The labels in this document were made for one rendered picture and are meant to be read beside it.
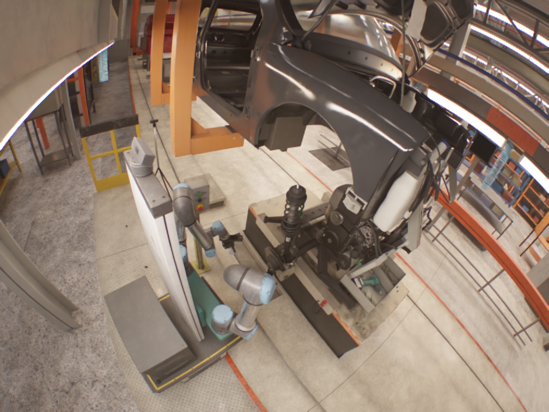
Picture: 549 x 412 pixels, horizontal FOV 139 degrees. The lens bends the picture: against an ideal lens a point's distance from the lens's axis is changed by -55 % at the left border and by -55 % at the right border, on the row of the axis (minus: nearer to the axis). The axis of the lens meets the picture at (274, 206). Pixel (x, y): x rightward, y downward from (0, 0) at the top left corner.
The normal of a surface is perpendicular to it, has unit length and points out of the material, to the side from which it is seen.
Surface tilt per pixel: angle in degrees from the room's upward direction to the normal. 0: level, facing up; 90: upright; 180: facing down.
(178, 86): 90
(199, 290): 0
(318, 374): 0
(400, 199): 91
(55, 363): 0
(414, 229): 91
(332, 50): 92
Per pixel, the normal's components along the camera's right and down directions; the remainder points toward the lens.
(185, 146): 0.55, 0.63
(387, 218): -0.83, 0.40
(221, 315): 0.07, -0.77
